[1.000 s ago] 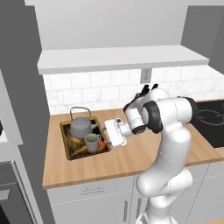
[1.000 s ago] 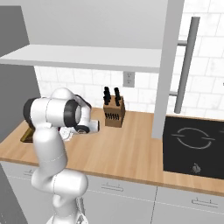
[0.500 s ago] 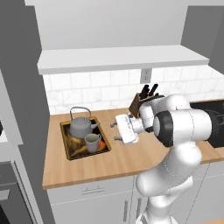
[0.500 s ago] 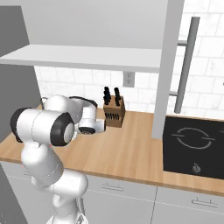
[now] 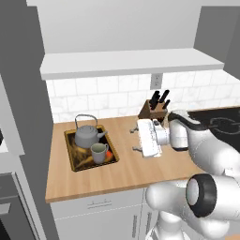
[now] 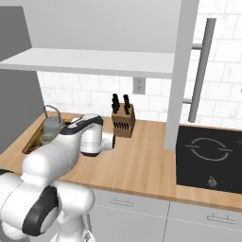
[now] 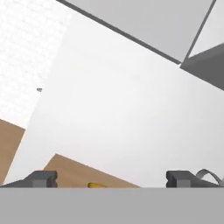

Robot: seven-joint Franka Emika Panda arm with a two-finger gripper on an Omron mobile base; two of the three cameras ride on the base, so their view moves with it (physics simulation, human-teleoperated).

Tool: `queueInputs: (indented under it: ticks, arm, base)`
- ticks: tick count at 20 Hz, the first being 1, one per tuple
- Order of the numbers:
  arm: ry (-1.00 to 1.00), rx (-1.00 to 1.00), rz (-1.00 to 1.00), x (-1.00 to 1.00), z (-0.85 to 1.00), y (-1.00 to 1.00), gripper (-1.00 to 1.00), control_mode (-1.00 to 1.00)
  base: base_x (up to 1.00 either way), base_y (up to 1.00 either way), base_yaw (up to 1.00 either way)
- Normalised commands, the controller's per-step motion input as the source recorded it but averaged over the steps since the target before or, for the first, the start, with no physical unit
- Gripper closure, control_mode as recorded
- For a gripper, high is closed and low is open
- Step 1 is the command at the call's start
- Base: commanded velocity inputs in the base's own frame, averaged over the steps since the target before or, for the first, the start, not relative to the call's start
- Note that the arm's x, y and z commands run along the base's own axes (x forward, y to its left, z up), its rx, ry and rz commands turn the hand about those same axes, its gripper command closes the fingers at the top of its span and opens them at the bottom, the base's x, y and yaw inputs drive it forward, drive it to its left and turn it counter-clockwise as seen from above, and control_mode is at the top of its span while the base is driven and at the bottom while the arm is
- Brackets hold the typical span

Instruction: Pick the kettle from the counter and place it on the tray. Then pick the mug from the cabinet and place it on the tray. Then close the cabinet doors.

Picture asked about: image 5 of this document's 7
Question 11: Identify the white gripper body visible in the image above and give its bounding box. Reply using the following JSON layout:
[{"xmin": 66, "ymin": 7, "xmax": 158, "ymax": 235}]
[{"xmin": 137, "ymin": 118, "xmax": 163, "ymax": 159}]

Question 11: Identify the grey mug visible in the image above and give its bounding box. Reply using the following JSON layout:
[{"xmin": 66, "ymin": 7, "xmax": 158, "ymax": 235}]
[{"xmin": 90, "ymin": 142, "xmax": 110, "ymax": 165}]

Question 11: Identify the grey kettle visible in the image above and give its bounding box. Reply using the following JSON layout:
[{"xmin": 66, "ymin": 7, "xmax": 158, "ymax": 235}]
[{"xmin": 73, "ymin": 113, "xmax": 109, "ymax": 151}]

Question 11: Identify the black patterned tray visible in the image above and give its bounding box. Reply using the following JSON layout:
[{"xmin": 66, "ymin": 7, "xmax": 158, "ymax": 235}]
[{"xmin": 63, "ymin": 124, "xmax": 121, "ymax": 173}]

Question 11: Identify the grey tall cabinet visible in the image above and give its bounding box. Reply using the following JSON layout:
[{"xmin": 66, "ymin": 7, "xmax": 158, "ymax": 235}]
[{"xmin": 0, "ymin": 0, "xmax": 61, "ymax": 240}]

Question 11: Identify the wooden knife block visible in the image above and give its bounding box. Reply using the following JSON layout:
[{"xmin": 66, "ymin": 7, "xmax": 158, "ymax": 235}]
[{"xmin": 137, "ymin": 89, "xmax": 172, "ymax": 122}]

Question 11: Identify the white drawer front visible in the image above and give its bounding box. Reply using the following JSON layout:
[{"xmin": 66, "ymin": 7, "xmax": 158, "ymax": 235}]
[{"xmin": 49, "ymin": 187, "xmax": 147, "ymax": 220}]

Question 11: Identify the narrow white cupboard door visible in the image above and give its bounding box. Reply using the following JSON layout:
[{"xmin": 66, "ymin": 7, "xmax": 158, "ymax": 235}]
[{"xmin": 138, "ymin": 200, "xmax": 161, "ymax": 240}]

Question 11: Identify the black hob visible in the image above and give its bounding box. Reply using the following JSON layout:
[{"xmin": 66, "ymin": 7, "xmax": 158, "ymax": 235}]
[{"xmin": 187, "ymin": 105, "xmax": 240, "ymax": 145}]

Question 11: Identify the wide white cupboard door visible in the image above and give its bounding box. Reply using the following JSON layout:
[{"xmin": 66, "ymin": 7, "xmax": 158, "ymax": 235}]
[{"xmin": 53, "ymin": 205, "xmax": 143, "ymax": 240}]

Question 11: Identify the grey range hood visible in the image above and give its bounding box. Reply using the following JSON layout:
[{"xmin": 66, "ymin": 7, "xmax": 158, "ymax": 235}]
[{"xmin": 193, "ymin": 5, "xmax": 240, "ymax": 72}]

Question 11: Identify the grey oven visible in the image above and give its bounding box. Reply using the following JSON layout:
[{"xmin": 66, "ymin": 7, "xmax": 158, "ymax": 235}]
[{"xmin": 0, "ymin": 171, "xmax": 37, "ymax": 240}]

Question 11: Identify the grey wall outlet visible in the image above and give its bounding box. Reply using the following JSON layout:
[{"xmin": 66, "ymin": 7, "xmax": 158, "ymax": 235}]
[{"xmin": 149, "ymin": 72, "xmax": 164, "ymax": 91}]

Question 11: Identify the grey drawer handle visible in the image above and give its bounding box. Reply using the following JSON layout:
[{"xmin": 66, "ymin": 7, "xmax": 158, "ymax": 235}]
[{"xmin": 86, "ymin": 199, "xmax": 113, "ymax": 210}]

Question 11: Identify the grey cupboard door handle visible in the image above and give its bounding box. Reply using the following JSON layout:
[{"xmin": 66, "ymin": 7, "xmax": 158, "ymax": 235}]
[
  {"xmin": 131, "ymin": 214, "xmax": 139, "ymax": 239},
  {"xmin": 145, "ymin": 211, "xmax": 152, "ymax": 236}
]

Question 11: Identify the white wall cabinet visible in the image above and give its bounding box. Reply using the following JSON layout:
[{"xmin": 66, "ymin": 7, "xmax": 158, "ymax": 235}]
[{"xmin": 25, "ymin": 0, "xmax": 240, "ymax": 82}]

